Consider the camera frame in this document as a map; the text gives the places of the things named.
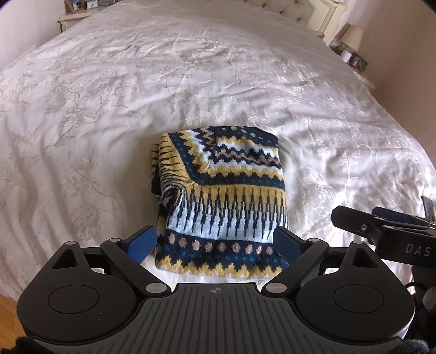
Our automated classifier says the black smartphone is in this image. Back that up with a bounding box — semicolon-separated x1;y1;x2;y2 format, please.
421;195;435;219

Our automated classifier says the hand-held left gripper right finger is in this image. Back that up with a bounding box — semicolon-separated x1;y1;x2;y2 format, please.
262;226;376;295

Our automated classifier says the cream tufted headboard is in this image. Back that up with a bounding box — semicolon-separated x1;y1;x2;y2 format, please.
235;0;345;39

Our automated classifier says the navy yellow patterned knit sweater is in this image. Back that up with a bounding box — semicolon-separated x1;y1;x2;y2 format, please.
150;126;291;280

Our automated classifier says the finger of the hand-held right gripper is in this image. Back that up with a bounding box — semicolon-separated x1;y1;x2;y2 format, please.
332;205;436;244
371;206;436;228

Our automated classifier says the dark photo frame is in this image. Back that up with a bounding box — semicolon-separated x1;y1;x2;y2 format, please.
350;54;369;73

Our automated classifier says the cream nightstand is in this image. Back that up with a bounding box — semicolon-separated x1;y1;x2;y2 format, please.
57;6;104;33

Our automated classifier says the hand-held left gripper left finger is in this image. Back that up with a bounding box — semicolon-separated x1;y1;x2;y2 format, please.
50;225;173;295

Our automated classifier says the cream shade table lamp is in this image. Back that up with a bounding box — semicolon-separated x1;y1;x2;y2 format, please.
340;25;365;52

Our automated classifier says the white floral bedspread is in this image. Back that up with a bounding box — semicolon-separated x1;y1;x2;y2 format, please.
0;0;436;302

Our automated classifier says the dark fuzzy cloth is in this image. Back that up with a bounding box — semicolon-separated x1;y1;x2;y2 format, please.
405;281;436;354

